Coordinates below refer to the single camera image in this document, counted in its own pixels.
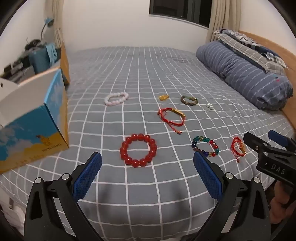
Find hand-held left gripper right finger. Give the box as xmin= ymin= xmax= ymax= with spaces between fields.
xmin=192 ymin=152 xmax=271 ymax=241

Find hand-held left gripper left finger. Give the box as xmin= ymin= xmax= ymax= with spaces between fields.
xmin=24 ymin=152 xmax=104 ymax=241

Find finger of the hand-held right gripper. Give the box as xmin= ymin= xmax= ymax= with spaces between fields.
xmin=243 ymin=132 xmax=270 ymax=154
xmin=268 ymin=130 xmax=296 ymax=151

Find multicolour bead bracelet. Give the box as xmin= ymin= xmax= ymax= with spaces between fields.
xmin=192 ymin=136 xmax=220 ymax=158

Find large red bead bracelet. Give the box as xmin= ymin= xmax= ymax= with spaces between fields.
xmin=120 ymin=134 xmax=158 ymax=168

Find blue and yellow cardboard box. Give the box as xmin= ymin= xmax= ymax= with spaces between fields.
xmin=0 ymin=44 xmax=71 ymax=174

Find red cord bracelet gold tube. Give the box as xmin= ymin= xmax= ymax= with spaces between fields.
xmin=157 ymin=107 xmax=186 ymax=135

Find pink bead bracelet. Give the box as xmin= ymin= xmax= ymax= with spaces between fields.
xmin=105 ymin=92 xmax=129 ymax=106

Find brown green bead bracelet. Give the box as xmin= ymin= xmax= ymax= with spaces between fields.
xmin=180 ymin=95 xmax=199 ymax=106

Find person's right hand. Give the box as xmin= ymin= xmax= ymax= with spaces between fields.
xmin=269 ymin=183 xmax=295 ymax=224

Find blue striped pillow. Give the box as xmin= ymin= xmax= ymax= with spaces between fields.
xmin=195 ymin=41 xmax=293 ymax=110

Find wooden headboard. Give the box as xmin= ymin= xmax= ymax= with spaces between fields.
xmin=238 ymin=30 xmax=296 ymax=130

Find grey plaid pillow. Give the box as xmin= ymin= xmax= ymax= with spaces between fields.
xmin=214 ymin=29 xmax=288 ymax=75

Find navy patterned pillow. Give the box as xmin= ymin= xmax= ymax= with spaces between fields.
xmin=222 ymin=29 xmax=280 ymax=61

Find grey checked bed sheet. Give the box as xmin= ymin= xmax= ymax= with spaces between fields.
xmin=0 ymin=46 xmax=294 ymax=241

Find grey hard case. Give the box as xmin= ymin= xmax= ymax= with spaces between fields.
xmin=0 ymin=65 xmax=35 ymax=84

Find teal suitcase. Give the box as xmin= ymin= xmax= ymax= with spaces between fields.
xmin=29 ymin=46 xmax=61 ymax=75

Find beige curtain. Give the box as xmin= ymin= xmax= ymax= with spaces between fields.
xmin=52 ymin=0 xmax=66 ymax=47
xmin=206 ymin=0 xmax=242 ymax=43

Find teal cloth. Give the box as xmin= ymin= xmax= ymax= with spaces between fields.
xmin=45 ymin=43 xmax=58 ymax=64

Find dark headphones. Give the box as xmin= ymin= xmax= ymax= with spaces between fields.
xmin=24 ymin=38 xmax=43 ymax=50

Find dark window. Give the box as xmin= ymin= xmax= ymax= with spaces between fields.
xmin=149 ymin=0 xmax=212 ymax=29

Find blue desk lamp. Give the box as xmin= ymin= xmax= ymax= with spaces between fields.
xmin=40 ymin=18 xmax=55 ymax=40

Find small red cord bracelet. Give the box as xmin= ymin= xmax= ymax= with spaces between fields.
xmin=231 ymin=137 xmax=247 ymax=164

